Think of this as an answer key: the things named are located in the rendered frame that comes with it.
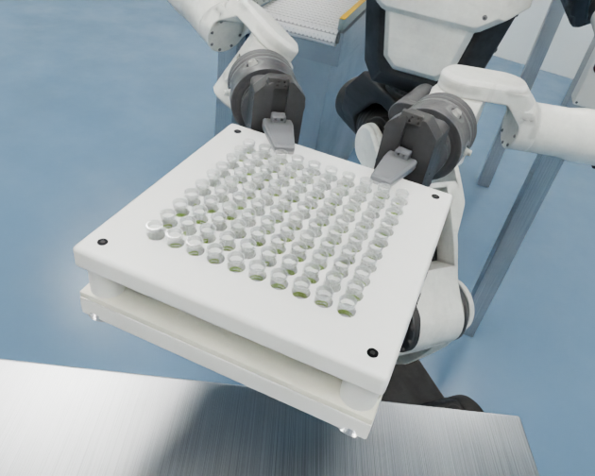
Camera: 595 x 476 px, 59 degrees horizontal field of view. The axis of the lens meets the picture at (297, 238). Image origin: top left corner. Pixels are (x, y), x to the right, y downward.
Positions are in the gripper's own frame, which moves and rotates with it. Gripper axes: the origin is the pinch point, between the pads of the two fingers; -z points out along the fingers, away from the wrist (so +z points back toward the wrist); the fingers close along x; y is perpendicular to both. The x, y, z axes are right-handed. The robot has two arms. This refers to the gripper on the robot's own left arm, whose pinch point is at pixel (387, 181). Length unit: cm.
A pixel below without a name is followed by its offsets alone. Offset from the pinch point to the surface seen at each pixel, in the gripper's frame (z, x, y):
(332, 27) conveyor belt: 98, 17, 54
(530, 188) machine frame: 103, 43, -13
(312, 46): 98, 23, 60
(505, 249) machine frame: 103, 66, -14
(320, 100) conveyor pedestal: 108, 43, 59
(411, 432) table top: -11.6, 18.1, -12.3
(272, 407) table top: -17.3, 18.2, 0.2
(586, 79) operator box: 96, 10, -14
